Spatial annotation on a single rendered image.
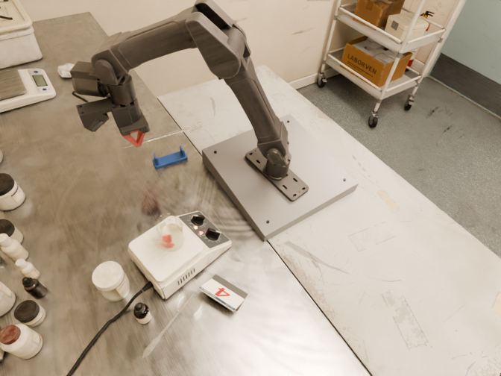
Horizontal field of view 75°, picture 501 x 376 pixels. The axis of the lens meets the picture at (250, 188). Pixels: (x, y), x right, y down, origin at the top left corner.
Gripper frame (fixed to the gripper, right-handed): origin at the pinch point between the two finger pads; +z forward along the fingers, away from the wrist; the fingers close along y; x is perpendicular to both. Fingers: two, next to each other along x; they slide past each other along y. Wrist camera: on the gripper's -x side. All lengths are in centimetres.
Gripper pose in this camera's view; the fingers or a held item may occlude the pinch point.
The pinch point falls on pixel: (137, 143)
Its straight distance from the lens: 93.9
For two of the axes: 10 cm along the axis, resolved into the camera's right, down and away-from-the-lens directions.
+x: 8.8, -3.4, 3.3
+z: -0.5, 6.3, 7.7
